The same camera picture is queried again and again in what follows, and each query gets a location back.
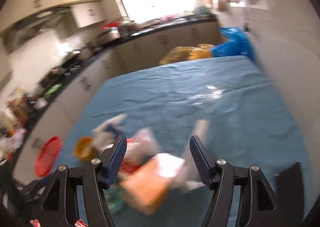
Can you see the yellow plastic bag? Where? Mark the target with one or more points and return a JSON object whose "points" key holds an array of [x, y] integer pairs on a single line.
{"points": [[187, 53]]}

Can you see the blue white carton box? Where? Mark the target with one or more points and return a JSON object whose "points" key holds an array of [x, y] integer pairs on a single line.
{"points": [[107, 133]]}

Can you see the orange cardboard box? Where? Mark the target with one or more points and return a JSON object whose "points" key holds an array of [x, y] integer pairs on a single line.
{"points": [[147, 187]]}

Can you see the range hood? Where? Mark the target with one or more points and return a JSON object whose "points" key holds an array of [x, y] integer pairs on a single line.
{"points": [[25, 29]]}

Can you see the green cloth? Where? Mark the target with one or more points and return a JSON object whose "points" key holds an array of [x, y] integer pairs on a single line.
{"points": [[51, 91]]}

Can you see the white plastic bag on counter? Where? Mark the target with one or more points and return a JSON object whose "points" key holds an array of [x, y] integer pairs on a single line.
{"points": [[9, 145]]}

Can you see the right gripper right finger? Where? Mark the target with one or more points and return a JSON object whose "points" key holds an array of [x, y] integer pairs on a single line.
{"points": [[257, 202]]}

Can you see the blue table cloth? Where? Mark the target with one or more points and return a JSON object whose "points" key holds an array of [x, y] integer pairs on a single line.
{"points": [[250, 124]]}

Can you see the green tissue pack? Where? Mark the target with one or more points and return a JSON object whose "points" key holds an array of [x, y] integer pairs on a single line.
{"points": [[114, 199]]}

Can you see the silver rice cooker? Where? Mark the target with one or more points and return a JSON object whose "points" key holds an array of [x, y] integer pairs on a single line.
{"points": [[109, 33]]}

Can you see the yellow plastic container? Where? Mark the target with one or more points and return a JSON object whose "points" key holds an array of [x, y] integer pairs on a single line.
{"points": [[83, 150]]}

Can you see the sauce bottles group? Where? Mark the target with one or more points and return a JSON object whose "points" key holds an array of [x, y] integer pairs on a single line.
{"points": [[19, 109]]}

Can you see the blue plastic bag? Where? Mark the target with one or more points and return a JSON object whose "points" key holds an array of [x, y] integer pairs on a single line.
{"points": [[237, 44]]}

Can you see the lower kitchen cabinets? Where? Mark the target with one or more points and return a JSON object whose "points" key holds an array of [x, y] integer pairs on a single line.
{"points": [[139, 51]]}

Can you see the clear plastic cup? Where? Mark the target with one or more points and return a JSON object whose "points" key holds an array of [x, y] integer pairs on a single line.
{"points": [[209, 95]]}

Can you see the red plastic basket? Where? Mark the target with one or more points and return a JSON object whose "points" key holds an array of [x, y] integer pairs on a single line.
{"points": [[47, 156]]}

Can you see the pink white bag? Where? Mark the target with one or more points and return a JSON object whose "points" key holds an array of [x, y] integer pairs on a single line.
{"points": [[140, 148]]}

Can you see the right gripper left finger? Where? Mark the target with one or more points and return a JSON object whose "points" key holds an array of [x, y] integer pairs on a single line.
{"points": [[75, 196]]}

